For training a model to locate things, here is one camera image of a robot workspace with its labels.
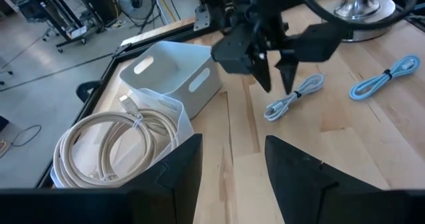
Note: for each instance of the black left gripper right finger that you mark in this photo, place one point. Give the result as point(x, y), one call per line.
point(299, 184)

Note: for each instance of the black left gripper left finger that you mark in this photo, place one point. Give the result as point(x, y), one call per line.
point(172, 184)

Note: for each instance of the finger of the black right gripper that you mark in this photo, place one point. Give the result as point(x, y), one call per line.
point(288, 74)
point(263, 74)

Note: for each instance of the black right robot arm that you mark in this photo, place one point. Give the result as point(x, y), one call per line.
point(239, 1)

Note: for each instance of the grey floor fan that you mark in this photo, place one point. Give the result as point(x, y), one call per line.
point(136, 1)

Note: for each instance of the black table clamp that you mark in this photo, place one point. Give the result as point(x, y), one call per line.
point(81, 91)

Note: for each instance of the black equipment case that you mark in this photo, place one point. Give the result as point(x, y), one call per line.
point(103, 4)

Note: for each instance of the black wheeled cart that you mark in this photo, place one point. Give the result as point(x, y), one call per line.
point(56, 21)

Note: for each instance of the grey metal bracket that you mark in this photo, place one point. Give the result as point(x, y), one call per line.
point(202, 18)

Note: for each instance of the silver arm base mount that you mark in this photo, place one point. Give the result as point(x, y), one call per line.
point(358, 4)

